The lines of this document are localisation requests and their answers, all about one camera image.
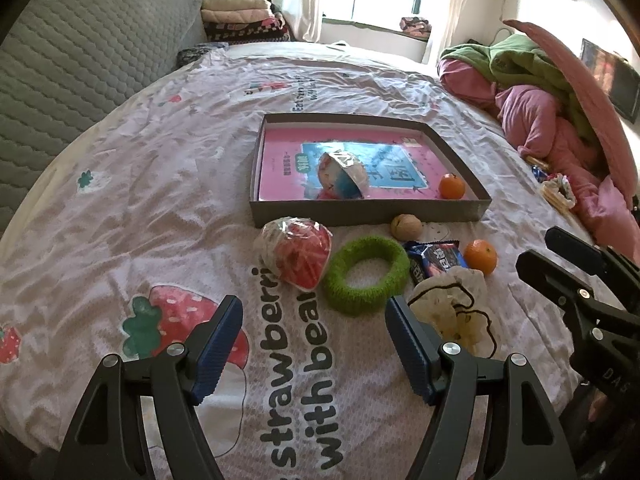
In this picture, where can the shallow grey cardboard box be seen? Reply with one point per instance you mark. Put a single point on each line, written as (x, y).
(350, 212)

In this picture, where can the cream folded blanket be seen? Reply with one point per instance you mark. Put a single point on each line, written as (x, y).
(232, 3)

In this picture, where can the pink folded blanket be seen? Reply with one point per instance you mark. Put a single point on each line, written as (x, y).
(235, 16)

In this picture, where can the plastic-wrapped colourful ball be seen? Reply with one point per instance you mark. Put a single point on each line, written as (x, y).
(342, 175)

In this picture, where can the pink quilt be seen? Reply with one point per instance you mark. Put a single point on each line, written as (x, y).
(535, 115)

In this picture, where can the grey quilted headboard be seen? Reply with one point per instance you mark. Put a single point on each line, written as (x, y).
(75, 60)

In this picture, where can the small yellow snack packet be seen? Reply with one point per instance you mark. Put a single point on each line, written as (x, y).
(537, 167)

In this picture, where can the small orange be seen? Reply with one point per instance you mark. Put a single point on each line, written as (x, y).
(480, 257)
(452, 186)

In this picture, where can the wall television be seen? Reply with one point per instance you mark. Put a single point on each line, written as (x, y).
(612, 80)

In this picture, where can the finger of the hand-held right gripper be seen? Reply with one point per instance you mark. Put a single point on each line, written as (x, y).
(545, 270)
(575, 245)

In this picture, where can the pink patterned bag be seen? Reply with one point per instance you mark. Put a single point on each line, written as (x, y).
(415, 26)

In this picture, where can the green blanket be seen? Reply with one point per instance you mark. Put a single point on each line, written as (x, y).
(525, 65)

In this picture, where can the small snack bag by blankets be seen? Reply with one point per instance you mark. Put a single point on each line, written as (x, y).
(560, 191)

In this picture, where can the white curtain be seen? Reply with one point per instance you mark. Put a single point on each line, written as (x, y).
(297, 0)
(457, 5)

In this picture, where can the dark patterned folded blanket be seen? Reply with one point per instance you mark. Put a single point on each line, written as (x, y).
(250, 32)

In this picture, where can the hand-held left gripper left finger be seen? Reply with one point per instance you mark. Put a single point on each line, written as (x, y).
(220, 345)

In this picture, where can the pink and blue book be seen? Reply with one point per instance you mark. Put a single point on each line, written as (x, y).
(280, 160)

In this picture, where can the walnut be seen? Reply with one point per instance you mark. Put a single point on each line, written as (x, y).
(406, 226)

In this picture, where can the clear bag of red strips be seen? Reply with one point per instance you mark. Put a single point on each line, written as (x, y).
(295, 255)

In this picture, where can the blue snack packet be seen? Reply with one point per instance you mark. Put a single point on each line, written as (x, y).
(440, 257)

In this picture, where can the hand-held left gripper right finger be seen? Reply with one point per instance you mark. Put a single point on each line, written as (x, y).
(407, 345)

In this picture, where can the strawberry print bed sheet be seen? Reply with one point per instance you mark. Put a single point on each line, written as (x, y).
(150, 210)

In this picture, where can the dark patterned cushion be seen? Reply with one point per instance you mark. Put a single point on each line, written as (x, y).
(200, 54)

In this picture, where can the white pouch with bear outline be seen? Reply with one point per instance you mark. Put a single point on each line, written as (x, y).
(440, 305)

